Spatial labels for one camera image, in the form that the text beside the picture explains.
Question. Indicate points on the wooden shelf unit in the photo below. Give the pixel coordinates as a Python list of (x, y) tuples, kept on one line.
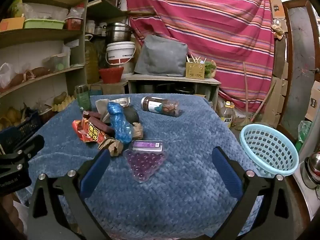
[(37, 35), (105, 10)]

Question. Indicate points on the silver foil wrapper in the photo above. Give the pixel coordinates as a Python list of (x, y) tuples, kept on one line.
[(122, 102)]

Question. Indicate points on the red orange snack wrapper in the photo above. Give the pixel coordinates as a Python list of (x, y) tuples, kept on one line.
[(90, 132)]

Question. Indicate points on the clear plastic container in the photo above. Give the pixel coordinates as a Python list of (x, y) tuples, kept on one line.
[(56, 62)]

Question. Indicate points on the steel bowl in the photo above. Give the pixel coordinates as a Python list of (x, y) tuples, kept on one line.
[(312, 167)]

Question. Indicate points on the wooden side table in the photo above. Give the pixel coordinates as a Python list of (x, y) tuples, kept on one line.
[(172, 78)]

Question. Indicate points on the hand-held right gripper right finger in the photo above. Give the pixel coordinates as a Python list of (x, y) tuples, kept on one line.
[(226, 172)]

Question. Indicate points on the white plastic bag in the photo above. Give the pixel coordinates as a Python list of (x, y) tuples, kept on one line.
[(6, 75)]

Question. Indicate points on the small woven basket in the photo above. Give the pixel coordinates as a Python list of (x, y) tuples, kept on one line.
[(46, 113)]

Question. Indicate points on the wooden chopstick holder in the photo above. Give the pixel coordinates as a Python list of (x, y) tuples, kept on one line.
[(195, 70)]

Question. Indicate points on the bag of green vegetables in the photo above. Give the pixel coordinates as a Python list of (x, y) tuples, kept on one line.
[(210, 69)]

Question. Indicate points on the yellow label oil bottle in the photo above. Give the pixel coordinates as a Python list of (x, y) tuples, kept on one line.
[(227, 116)]

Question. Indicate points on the green bottle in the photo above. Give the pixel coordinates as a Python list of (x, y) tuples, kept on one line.
[(82, 98)]

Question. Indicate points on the wooden crate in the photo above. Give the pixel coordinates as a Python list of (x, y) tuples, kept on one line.
[(112, 88)]

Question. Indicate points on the steel stock pot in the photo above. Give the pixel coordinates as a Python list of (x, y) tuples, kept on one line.
[(118, 32)]

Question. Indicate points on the pile of yellow fruit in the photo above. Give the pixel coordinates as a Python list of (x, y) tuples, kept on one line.
[(11, 116)]

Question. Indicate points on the small red plastic basket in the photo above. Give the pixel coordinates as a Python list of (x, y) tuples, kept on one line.
[(73, 23)]

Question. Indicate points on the purple bead package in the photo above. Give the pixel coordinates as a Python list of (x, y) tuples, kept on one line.
[(145, 162)]

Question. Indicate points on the wooden framed door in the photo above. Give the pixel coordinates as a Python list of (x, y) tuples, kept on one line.
[(300, 55)]

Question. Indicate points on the black pot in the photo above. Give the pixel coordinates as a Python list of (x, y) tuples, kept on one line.
[(185, 90)]

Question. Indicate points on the straw broom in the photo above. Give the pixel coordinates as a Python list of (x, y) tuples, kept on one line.
[(246, 90)]

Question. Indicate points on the brown paper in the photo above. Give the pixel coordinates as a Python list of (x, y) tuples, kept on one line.
[(112, 146), (137, 130)]

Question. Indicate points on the green plastic tray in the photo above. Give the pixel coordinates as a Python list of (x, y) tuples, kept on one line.
[(43, 23)]

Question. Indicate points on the bundle of chopsticks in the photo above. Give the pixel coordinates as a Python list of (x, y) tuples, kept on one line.
[(193, 58)]

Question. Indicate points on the blue bubble wrap wrapper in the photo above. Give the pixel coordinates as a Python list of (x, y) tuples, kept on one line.
[(120, 125)]

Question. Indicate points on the yellow egg tray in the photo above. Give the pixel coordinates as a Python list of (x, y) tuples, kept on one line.
[(61, 106)]

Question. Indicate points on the blue plastic crate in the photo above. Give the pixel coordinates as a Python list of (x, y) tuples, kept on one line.
[(22, 130)]

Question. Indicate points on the stack of flattened cardboard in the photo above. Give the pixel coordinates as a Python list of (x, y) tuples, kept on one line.
[(277, 92)]

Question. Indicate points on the grey cushion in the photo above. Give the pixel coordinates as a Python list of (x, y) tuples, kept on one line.
[(162, 55)]

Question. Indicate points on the white plastic bucket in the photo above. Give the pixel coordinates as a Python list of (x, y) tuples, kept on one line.
[(120, 53)]

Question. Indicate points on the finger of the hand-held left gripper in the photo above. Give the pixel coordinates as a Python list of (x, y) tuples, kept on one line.
[(30, 146)]

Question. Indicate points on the hanging dried food bundle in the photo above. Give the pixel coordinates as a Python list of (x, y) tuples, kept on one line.
[(278, 30)]

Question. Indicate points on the clear jar with brown contents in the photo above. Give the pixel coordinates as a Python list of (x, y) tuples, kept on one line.
[(160, 106)]

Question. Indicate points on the light blue plastic basket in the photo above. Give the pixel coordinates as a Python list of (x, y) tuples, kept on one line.
[(270, 152)]

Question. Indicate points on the orange cardboard box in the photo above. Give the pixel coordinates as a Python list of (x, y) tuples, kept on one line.
[(11, 24)]

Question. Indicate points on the clear plastic bags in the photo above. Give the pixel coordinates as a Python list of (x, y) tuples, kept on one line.
[(47, 11)]

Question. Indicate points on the blue knitted blanket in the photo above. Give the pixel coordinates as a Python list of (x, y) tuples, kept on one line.
[(175, 180)]

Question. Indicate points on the teal box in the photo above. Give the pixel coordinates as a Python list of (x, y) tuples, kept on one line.
[(95, 90)]

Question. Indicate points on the white jars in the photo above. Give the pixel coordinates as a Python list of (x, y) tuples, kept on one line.
[(91, 27)]

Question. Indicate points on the grey white paper napkin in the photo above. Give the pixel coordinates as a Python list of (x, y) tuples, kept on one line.
[(101, 107)]

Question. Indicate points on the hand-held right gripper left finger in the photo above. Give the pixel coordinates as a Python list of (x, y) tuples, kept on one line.
[(96, 172)]

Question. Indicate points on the sweet potato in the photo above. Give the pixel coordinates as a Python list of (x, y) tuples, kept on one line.
[(38, 71), (16, 80)]

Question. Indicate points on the yellow green snack bag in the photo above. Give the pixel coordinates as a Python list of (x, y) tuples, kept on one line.
[(16, 8)]

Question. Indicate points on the large yellow oil jug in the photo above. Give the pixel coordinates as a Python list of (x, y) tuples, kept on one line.
[(91, 60)]

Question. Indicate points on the red striped cloth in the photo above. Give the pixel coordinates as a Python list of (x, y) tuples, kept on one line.
[(205, 30)]

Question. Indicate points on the dark red snack wrapper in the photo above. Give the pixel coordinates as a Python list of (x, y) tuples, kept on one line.
[(105, 127)]

